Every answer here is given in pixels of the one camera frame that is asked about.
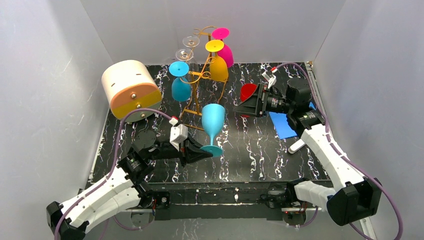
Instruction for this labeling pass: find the yellow wine glass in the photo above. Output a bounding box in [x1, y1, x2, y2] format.
[205, 39, 229, 83]

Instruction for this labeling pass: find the clear wine glass rear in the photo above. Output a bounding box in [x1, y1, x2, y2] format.
[182, 35, 200, 48]

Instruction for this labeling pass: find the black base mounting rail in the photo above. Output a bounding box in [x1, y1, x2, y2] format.
[149, 181, 315, 222]

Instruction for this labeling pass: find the light blue wine glass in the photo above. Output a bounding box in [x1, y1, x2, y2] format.
[168, 61, 192, 102]
[200, 103, 226, 157]

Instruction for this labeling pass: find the clear wine glass front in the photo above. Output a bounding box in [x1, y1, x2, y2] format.
[175, 48, 194, 62]

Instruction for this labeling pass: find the magenta wine glass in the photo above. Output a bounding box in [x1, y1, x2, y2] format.
[211, 27, 234, 68]

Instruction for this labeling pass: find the gold wire wine glass rack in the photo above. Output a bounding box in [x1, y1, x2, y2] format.
[179, 26, 229, 131]

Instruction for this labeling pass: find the blue flat sheet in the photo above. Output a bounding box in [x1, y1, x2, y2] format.
[268, 101, 323, 139]

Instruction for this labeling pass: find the clear wine glass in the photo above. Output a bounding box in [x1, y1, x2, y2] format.
[182, 35, 200, 48]
[175, 48, 194, 62]

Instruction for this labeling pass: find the small white rectangular device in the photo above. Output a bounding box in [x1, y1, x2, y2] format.
[287, 139, 306, 154]

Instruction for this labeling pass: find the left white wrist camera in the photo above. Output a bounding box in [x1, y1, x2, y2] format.
[169, 124, 188, 152]

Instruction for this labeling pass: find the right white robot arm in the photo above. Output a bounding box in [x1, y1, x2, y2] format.
[233, 79, 382, 226]

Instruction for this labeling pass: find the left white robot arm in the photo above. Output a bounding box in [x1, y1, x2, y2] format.
[46, 130, 213, 240]

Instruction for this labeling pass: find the red wine glass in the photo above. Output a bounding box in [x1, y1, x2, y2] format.
[240, 83, 257, 117]

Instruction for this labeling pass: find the cream orange yellow cylinder box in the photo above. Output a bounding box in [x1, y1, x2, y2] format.
[101, 60, 162, 120]

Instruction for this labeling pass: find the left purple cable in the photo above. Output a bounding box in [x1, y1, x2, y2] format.
[52, 108, 180, 240]

